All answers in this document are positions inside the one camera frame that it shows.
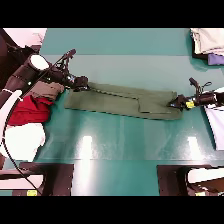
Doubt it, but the beige garment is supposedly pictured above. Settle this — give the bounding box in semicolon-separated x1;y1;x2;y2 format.
189;27;224;56

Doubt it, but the purple garment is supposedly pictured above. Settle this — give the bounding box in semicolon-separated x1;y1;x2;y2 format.
207;53;224;66

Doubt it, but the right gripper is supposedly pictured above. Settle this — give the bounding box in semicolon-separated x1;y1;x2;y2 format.
167;94;188;111

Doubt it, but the black garment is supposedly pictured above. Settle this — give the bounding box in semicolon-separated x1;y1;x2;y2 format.
191;49;210;61

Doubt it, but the white garment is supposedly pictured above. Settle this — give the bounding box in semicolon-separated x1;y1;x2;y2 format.
0;122;47;163

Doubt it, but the black cable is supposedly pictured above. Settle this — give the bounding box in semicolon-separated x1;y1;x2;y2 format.
1;99;44;196

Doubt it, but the red garment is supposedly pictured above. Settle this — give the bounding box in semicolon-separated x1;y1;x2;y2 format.
7;95;55;127

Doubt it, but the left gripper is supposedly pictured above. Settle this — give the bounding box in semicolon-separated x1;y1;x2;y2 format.
73;75;90;92

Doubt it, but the brown garment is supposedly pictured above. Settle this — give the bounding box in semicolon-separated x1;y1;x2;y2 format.
25;80;66;102

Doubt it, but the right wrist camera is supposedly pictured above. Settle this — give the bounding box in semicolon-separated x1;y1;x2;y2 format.
188;77;213;98

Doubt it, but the white T-shirt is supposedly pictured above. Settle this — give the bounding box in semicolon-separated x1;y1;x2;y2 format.
203;87;224;151

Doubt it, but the green shirt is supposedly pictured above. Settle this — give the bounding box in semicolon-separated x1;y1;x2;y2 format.
63;82;184;121

